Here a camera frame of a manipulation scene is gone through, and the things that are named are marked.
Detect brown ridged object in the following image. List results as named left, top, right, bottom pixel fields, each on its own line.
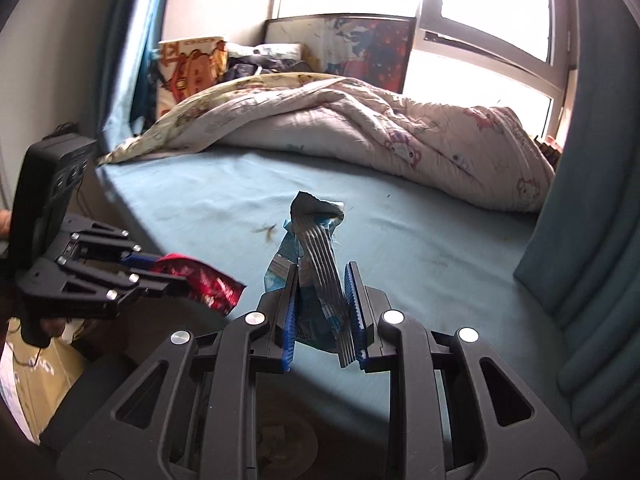
left=529, top=132, right=564, bottom=162

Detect bed with blue sheet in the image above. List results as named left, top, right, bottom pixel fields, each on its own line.
left=95, top=146, right=573, bottom=413

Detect blue pleated curtain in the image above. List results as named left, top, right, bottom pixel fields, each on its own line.
left=514, top=0, right=640, bottom=443

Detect cardboard box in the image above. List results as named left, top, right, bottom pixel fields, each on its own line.
left=0, top=320, right=88, bottom=443

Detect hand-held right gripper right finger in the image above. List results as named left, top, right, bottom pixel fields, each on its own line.
left=344, top=261, right=587, bottom=480

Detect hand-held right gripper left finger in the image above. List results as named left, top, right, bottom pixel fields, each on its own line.
left=57, top=262, right=302, bottom=480

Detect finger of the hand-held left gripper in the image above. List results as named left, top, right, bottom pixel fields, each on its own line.
left=22, top=255, right=195, bottom=322
left=61, top=224, right=163, bottom=271

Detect window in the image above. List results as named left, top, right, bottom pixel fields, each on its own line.
left=274, top=0, right=572, bottom=137

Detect pale printed quilt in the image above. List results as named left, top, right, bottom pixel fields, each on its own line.
left=97, top=72, right=557, bottom=213

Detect white printed pillow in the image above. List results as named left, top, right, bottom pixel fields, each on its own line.
left=226, top=42, right=304, bottom=62

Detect blue silver snack wrapper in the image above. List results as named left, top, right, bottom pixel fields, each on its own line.
left=263, top=191, right=357, bottom=368

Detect person's left hand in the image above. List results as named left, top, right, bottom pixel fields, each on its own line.
left=39, top=316, right=71, bottom=343

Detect dark clothes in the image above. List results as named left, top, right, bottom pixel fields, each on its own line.
left=224, top=57, right=322, bottom=82

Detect red snack wrapper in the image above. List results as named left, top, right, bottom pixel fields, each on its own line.
left=151, top=254, right=248, bottom=317

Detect small brown scrap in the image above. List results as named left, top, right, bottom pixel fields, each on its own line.
left=251, top=221, right=279, bottom=244

